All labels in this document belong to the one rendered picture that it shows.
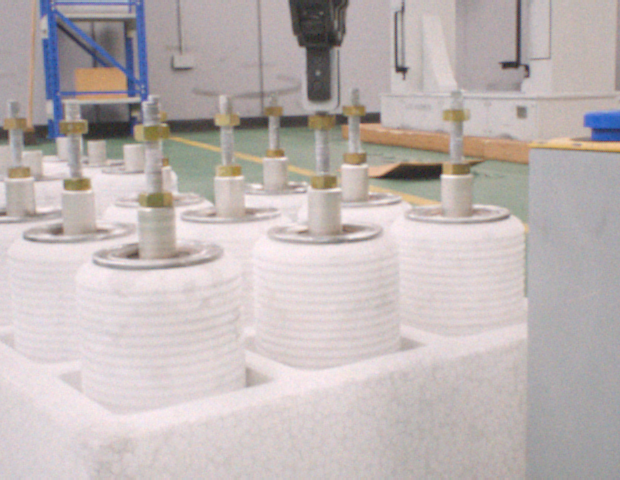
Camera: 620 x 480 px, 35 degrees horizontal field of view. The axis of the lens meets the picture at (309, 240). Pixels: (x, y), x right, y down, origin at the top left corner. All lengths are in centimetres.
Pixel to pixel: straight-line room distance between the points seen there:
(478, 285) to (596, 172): 18
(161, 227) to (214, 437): 12
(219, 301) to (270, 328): 8
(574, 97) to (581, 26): 28
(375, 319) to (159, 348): 14
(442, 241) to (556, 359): 15
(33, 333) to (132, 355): 13
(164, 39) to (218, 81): 49
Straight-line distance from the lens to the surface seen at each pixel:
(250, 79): 723
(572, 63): 406
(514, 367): 65
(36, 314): 65
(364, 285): 59
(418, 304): 67
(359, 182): 78
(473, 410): 64
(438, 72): 516
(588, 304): 53
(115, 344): 54
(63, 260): 63
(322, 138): 62
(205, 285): 53
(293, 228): 64
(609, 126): 53
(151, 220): 55
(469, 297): 67
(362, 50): 751
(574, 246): 53
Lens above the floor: 35
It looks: 9 degrees down
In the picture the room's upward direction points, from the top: 1 degrees counter-clockwise
